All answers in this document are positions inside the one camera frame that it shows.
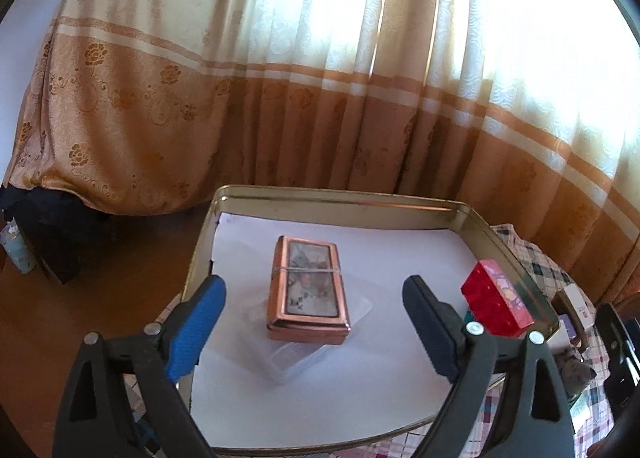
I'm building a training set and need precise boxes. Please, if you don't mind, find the gold metal tin tray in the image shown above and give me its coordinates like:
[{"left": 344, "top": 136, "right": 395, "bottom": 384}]
[{"left": 179, "top": 186, "right": 558, "bottom": 456}]

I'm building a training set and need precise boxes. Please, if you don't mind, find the copper framed picture box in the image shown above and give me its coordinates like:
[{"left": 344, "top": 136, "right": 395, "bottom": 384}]
[{"left": 266, "top": 236, "right": 352, "bottom": 345}]

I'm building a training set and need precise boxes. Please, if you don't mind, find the white paper tray liner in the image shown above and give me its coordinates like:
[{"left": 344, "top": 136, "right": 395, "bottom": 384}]
[{"left": 191, "top": 214, "right": 476, "bottom": 452}]

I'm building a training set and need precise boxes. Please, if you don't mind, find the white power adapter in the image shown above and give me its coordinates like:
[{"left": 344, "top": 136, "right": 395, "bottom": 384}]
[{"left": 547, "top": 323, "right": 573, "bottom": 355}]

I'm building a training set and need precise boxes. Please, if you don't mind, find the white cardboard box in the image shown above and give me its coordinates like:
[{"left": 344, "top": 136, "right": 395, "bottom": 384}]
[{"left": 552, "top": 283, "right": 594, "bottom": 331}]

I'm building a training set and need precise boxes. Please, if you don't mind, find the red toy building brick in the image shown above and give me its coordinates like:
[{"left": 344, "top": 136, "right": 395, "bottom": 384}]
[{"left": 461, "top": 259, "right": 534, "bottom": 337}]

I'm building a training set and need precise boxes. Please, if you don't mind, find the plaid tablecloth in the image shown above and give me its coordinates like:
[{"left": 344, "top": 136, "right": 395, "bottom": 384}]
[{"left": 125, "top": 224, "right": 614, "bottom": 457}]

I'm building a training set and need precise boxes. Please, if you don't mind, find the purple box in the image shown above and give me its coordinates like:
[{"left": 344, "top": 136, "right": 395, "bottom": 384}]
[{"left": 559, "top": 314, "right": 588, "bottom": 353}]

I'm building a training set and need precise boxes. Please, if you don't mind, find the orange cream floral curtain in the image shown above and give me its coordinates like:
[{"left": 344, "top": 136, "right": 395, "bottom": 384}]
[{"left": 4, "top": 0, "right": 639, "bottom": 302}]

